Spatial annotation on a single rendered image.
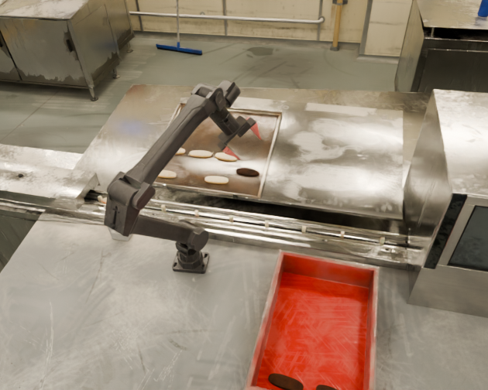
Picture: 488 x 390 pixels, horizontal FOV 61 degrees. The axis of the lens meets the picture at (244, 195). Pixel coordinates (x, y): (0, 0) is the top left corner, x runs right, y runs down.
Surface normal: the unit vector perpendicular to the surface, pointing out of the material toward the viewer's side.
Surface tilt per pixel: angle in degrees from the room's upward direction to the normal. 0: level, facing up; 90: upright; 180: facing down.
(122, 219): 62
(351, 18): 90
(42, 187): 0
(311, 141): 10
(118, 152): 0
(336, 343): 0
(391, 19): 90
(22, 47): 90
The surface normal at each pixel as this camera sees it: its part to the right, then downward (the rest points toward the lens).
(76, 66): -0.24, 0.66
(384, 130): -0.08, -0.61
